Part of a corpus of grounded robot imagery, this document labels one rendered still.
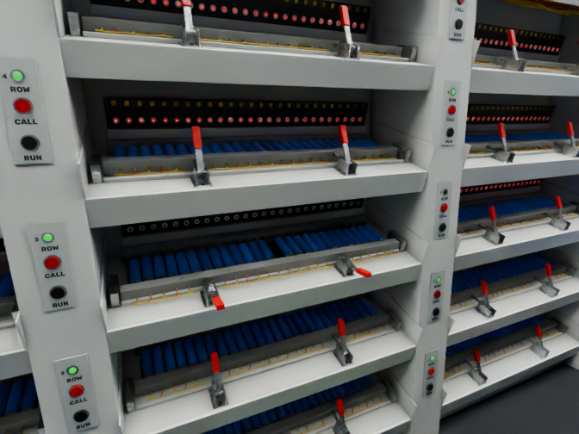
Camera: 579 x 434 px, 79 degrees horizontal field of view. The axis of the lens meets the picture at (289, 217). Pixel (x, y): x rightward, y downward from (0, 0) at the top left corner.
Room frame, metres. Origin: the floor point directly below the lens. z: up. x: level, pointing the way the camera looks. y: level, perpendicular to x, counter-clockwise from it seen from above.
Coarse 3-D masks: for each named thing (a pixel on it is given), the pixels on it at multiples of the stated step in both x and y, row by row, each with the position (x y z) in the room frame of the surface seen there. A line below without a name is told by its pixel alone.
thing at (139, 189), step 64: (128, 128) 0.65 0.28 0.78; (192, 128) 0.56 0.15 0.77; (256, 128) 0.74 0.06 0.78; (320, 128) 0.80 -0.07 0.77; (384, 128) 0.83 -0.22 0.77; (128, 192) 0.49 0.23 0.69; (192, 192) 0.52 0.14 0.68; (256, 192) 0.56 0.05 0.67; (320, 192) 0.61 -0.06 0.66; (384, 192) 0.67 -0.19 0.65
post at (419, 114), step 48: (384, 0) 0.85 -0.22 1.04; (432, 0) 0.72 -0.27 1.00; (384, 96) 0.84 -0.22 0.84; (432, 96) 0.71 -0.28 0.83; (432, 144) 0.71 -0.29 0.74; (432, 192) 0.71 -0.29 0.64; (432, 240) 0.71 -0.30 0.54; (384, 288) 0.81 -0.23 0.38; (432, 336) 0.72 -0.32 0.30; (432, 432) 0.73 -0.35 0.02
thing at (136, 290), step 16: (384, 240) 0.74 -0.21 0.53; (304, 256) 0.65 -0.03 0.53; (320, 256) 0.66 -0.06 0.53; (336, 256) 0.68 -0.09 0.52; (352, 256) 0.69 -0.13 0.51; (384, 256) 0.71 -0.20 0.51; (208, 272) 0.58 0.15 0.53; (224, 272) 0.58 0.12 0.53; (240, 272) 0.59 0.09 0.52; (256, 272) 0.61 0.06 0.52; (272, 272) 0.62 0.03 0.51; (128, 288) 0.52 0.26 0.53; (144, 288) 0.53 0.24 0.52; (160, 288) 0.54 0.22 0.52; (176, 288) 0.55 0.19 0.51
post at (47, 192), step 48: (0, 0) 0.44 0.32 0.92; (48, 0) 0.46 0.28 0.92; (0, 48) 0.44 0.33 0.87; (48, 48) 0.46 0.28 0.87; (0, 96) 0.43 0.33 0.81; (48, 96) 0.45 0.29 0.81; (0, 144) 0.43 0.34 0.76; (0, 192) 0.43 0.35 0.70; (48, 192) 0.45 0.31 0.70; (96, 240) 0.53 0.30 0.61; (96, 288) 0.46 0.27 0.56; (48, 336) 0.43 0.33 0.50; (96, 336) 0.46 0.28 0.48; (48, 384) 0.43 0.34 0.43; (96, 384) 0.45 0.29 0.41; (48, 432) 0.42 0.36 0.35; (96, 432) 0.45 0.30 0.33
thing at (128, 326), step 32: (256, 224) 0.74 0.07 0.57; (384, 224) 0.82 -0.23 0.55; (416, 256) 0.72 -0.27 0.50; (224, 288) 0.57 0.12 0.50; (256, 288) 0.58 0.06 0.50; (288, 288) 0.59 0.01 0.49; (320, 288) 0.61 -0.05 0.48; (352, 288) 0.64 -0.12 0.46; (128, 320) 0.49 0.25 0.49; (160, 320) 0.49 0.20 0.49; (192, 320) 0.51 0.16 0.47; (224, 320) 0.54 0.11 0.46
